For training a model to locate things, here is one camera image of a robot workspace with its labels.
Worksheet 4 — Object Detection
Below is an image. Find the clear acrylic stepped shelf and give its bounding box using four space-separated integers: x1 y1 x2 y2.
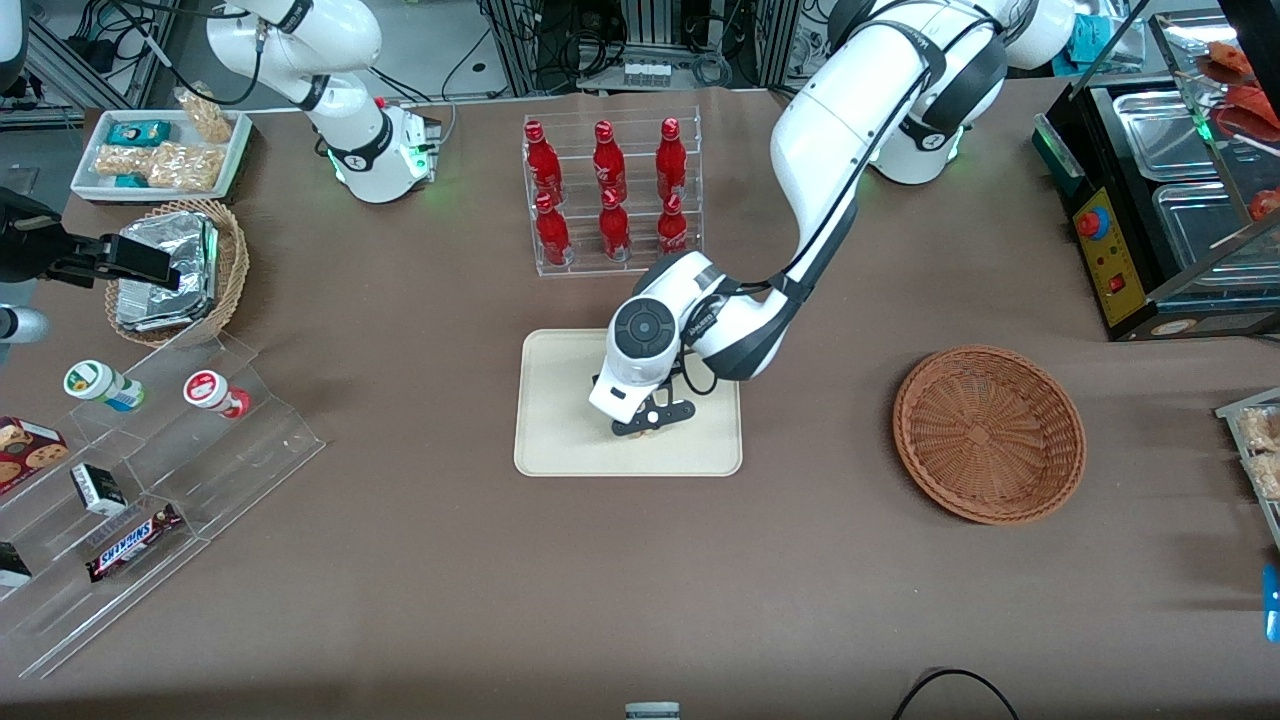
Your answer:
0 329 327 682

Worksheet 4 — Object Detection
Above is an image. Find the Snickers chocolate bar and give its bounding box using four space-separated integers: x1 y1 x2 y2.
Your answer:
85 503 185 584

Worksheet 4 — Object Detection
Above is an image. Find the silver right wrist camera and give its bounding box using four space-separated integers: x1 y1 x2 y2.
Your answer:
0 305 51 347

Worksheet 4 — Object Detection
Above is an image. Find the steel warmer pan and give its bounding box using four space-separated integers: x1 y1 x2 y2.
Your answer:
1111 87 1217 183
1153 180 1280 293

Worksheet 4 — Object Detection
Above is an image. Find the red lid yogurt cup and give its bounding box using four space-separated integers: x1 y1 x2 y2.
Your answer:
183 369 252 420

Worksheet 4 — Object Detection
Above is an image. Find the round brown wicker basket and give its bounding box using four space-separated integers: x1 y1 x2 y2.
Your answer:
892 345 1088 526

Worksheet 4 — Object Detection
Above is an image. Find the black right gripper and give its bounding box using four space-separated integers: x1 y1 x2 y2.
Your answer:
0 188 184 293

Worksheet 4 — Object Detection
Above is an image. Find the green lid yogurt cup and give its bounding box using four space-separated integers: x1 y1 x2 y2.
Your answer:
63 360 145 413

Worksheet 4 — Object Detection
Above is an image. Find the tan wicker basket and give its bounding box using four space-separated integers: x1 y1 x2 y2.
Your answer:
104 198 250 350

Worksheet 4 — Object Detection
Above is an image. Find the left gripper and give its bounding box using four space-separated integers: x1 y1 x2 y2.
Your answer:
588 370 698 441

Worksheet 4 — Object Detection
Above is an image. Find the clear acrylic bottle rack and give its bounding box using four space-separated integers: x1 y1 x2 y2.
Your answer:
521 105 706 279

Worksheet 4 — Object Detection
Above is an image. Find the black cable loop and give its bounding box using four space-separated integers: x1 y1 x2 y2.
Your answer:
889 667 1022 720

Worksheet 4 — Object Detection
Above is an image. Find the beige rectangular plastic tray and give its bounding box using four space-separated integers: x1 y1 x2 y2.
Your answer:
514 328 744 478

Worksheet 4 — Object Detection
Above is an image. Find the black food warmer cabinet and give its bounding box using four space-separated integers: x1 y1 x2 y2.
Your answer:
1030 10 1280 343

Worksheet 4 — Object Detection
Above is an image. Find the clear bag of crackers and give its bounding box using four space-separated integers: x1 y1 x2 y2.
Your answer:
94 145 153 180
176 84 234 144
147 141 225 192

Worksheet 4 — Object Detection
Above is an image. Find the red soda bottle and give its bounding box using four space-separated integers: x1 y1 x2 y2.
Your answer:
598 188 633 263
592 120 629 201
655 118 690 201
524 120 564 203
534 192 572 268
657 193 690 258

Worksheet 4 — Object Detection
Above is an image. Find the white rectangular snack tray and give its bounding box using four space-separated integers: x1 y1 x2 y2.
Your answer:
71 108 254 205

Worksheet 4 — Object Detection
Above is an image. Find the small black white carton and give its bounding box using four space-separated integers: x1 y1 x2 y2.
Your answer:
71 462 128 518

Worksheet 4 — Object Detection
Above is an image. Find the silver foil package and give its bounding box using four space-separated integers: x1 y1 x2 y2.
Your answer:
116 278 206 334
118 211 219 303

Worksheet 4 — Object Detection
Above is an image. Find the red cookie box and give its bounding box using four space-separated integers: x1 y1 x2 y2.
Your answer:
0 416 70 497

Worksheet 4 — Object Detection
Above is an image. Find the clear tray with snacks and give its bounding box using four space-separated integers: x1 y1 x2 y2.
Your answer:
1214 387 1280 553

